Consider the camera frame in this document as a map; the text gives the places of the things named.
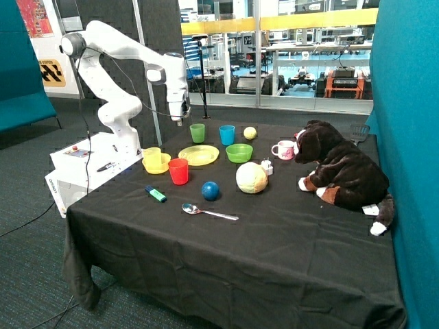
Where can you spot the blue plastic cup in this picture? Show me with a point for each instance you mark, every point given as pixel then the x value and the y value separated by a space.
pixel 227 134

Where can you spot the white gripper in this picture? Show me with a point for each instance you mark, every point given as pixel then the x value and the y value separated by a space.
pixel 178 108

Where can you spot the yellow plastic plate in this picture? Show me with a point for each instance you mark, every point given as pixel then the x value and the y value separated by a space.
pixel 199 155

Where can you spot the pink mug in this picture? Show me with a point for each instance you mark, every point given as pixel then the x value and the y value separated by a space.
pixel 284 150

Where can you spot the brown plush dog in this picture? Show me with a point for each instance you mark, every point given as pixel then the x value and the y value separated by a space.
pixel 345 176

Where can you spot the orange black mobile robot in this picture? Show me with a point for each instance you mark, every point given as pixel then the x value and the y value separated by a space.
pixel 344 83

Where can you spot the yellow plastic cup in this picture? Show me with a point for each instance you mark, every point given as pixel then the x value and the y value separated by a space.
pixel 152 156

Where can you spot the white power adapter plug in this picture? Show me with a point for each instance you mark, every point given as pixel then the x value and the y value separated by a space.
pixel 267 166

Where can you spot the blue ball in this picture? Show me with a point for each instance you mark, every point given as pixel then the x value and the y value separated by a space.
pixel 210 191

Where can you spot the plush cabbage toy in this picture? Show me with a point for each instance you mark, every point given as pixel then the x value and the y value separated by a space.
pixel 251 178

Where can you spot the teal sofa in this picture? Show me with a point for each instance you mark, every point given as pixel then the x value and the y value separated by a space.
pixel 23 97

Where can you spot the yellow plastic bowl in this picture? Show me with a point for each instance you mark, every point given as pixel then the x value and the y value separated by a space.
pixel 157 167

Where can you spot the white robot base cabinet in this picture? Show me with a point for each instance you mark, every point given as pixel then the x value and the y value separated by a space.
pixel 75 172

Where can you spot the teal partition wall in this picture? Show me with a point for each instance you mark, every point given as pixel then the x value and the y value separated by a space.
pixel 404 68

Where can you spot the black tablecloth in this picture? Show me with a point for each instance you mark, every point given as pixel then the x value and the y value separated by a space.
pixel 290 261

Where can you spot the green blue highlighter marker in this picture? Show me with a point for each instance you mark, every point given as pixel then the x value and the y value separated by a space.
pixel 155 194

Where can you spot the metal spoon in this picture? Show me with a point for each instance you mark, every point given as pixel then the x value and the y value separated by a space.
pixel 193 210

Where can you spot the red wall poster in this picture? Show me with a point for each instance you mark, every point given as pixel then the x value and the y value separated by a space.
pixel 35 18

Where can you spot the small yellow ball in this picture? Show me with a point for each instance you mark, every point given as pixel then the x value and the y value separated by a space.
pixel 250 133

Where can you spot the green plastic bowl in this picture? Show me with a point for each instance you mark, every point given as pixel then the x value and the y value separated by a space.
pixel 239 152

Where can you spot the yellow black sign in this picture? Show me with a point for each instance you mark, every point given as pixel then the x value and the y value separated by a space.
pixel 52 74

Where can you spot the green plastic cup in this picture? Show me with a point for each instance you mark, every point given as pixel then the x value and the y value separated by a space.
pixel 197 131

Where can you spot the red plastic cup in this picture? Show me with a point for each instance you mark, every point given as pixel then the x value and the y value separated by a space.
pixel 179 171

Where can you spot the black marker pen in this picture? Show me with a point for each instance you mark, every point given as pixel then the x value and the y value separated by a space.
pixel 106 166

